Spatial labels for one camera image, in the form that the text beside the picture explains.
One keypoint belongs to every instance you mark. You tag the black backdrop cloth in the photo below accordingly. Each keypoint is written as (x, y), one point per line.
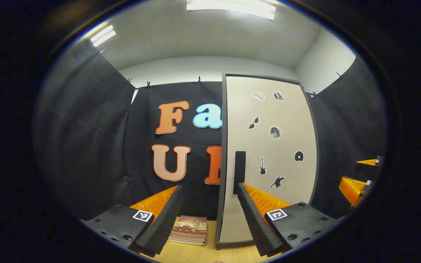
(86, 146)

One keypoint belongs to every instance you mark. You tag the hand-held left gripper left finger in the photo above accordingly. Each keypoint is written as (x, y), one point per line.
(166, 223)

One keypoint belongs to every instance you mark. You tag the grey cabinet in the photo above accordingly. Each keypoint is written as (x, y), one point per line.
(220, 204)

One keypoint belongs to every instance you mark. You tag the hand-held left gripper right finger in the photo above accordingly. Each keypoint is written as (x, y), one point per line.
(254, 223)

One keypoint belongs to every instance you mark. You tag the small ceiling light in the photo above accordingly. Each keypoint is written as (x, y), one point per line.
(102, 35)

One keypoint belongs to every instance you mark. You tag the stack of books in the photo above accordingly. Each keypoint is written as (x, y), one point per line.
(190, 228)

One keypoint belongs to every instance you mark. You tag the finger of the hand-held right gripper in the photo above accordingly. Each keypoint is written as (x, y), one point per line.
(356, 190)
(365, 162)

